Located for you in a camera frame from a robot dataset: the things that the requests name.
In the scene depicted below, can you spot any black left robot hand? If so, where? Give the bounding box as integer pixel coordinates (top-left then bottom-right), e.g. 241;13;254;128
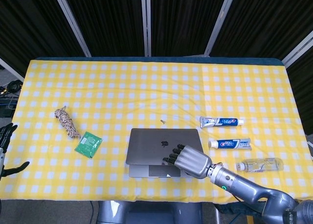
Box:
0;123;30;179

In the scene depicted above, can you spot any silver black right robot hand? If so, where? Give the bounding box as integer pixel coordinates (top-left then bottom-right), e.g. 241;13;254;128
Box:
162;143;213;179

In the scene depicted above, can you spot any grey laptop computer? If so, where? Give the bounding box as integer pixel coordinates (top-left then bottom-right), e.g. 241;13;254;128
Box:
126;128;203;178

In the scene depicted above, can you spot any toothpaste tube wide white cap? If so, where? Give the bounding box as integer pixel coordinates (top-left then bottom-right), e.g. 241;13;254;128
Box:
208;137;252;151

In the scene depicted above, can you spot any toothpaste tube narrow white cap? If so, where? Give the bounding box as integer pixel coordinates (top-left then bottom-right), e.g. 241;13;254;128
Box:
200;116;245;129

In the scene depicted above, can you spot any clear plastic water bottle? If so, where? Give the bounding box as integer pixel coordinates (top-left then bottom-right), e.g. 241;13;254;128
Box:
236;157;285;172

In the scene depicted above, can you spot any green foil packet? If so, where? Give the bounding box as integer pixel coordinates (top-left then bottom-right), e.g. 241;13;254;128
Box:
74;131;103;159

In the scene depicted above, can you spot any grey robot torso base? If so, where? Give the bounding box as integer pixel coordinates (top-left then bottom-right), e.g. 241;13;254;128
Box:
97;200;216;224

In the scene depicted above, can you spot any yellow white checkered tablecloth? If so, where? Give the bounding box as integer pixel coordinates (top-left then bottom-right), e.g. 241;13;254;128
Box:
0;59;312;203

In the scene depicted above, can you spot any dark ribbed screen panel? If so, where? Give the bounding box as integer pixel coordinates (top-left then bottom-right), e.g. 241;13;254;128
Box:
62;0;148;58
209;0;313;61
0;0;86;72
151;0;231;58

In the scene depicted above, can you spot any black cable bundle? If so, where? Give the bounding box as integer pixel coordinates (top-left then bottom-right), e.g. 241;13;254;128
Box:
0;79;24;95

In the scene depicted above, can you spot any braided rope bundle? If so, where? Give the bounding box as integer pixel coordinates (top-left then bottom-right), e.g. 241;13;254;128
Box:
53;106;82;139

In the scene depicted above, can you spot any white metal screen post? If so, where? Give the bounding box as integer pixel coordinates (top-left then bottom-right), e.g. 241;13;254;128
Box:
52;0;92;58
281;30;313;68
0;57;24;83
141;0;152;57
203;0;237;57

